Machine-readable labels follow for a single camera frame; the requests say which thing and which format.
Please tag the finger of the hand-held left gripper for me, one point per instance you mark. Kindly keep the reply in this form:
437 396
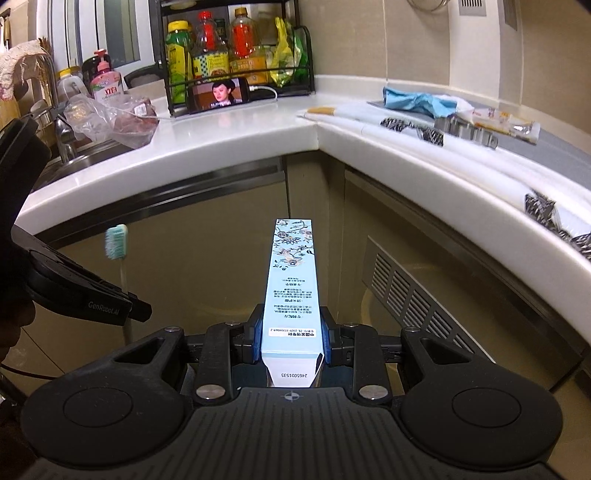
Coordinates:
92 307
78 272

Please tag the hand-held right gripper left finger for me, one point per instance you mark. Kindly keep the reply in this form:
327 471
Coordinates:
217 350

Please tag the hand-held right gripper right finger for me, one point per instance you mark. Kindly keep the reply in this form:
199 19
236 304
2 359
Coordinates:
364 350

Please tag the white toothbrush teal bristles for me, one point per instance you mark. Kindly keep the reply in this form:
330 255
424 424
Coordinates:
115 242

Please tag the light blue floral toothpaste box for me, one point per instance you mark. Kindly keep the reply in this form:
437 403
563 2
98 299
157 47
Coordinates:
291 286

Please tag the white orange spout pouch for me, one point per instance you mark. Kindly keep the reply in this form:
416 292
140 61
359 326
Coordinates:
503 123

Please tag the chrome faucet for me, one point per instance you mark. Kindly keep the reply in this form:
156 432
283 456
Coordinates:
64 134

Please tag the stainless steel sink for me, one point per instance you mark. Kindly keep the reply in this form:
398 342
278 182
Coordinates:
87 157

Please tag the grey vent grille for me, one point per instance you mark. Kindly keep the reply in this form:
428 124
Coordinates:
415 295

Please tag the clear jar yellow lid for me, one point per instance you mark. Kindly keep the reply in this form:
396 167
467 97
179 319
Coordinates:
70 87

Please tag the beige lace cloth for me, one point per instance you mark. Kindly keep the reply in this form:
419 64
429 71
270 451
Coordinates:
18 64

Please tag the clear bag with meat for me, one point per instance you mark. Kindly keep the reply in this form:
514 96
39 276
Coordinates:
115 120

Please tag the pink pump soap bottle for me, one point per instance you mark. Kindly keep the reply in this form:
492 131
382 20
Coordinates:
107 81

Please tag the beige vented cabinet door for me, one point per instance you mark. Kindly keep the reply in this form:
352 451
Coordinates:
397 217

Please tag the dark grey container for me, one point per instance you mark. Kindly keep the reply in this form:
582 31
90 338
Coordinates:
145 77

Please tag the window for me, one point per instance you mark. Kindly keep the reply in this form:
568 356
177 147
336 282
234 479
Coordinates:
106 27

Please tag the green yellow bottle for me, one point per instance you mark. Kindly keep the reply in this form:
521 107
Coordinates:
179 55

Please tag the black smartphone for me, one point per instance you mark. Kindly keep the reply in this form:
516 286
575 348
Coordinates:
217 94

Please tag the red cap sauce bottle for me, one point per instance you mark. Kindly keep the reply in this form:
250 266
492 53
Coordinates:
210 50

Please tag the orange cap oil bottle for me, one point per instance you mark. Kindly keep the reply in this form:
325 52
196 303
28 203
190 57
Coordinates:
247 41

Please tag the blue face mask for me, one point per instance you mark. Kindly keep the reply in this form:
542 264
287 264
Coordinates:
415 102

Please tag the grey stovetop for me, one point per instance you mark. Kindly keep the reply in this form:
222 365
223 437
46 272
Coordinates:
554 152

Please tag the yellow plastic bag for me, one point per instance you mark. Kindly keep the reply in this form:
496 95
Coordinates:
281 55

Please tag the green packet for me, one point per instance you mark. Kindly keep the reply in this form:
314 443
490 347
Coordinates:
300 55

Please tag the silver wall vent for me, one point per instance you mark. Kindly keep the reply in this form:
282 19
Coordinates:
472 7

